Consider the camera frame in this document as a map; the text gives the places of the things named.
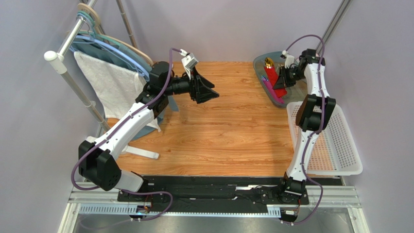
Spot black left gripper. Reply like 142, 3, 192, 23
163, 67, 219, 104

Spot red paper napkin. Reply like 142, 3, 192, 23
263, 66, 287, 98

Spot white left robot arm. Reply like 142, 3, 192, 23
75, 62, 219, 192

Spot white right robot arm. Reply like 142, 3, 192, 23
272, 49, 336, 204

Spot pink item in tray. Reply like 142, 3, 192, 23
261, 75, 284, 105

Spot translucent teal plastic tray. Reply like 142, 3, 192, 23
253, 49, 319, 108

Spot white perforated plastic basket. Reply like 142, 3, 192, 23
307, 105, 363, 176

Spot white terry towel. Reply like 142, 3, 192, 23
74, 51, 147, 119

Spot teal blue hanging garment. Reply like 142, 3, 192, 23
71, 33, 179, 140

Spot light blue plastic hanger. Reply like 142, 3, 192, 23
69, 29, 152, 81

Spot wooden clothes hanger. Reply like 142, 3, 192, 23
77, 0, 154, 66

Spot white clothes rack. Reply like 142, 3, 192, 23
44, 0, 159, 160

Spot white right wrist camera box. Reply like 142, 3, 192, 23
280, 50, 295, 68

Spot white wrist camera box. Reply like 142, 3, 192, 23
181, 53, 199, 80
280, 50, 295, 68

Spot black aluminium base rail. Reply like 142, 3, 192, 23
69, 176, 361, 218

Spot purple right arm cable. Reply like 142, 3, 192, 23
284, 34, 326, 225

